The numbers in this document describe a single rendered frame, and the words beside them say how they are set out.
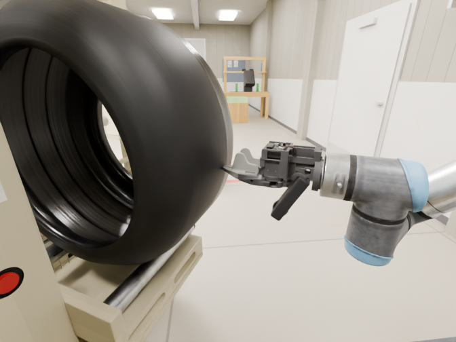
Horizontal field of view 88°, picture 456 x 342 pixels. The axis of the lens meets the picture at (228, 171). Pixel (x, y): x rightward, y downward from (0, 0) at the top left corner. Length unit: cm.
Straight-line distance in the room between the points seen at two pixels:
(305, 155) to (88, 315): 51
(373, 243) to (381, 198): 10
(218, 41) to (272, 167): 1242
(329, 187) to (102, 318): 47
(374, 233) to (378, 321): 138
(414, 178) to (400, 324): 151
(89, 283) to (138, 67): 62
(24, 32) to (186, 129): 30
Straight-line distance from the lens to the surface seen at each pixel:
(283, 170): 48
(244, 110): 752
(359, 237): 54
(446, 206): 63
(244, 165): 51
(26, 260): 52
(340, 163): 47
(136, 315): 64
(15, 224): 49
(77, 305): 58
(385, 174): 48
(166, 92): 41
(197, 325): 165
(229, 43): 1287
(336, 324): 176
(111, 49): 44
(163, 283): 68
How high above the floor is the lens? 135
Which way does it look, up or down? 22 degrees down
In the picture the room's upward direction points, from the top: straight up
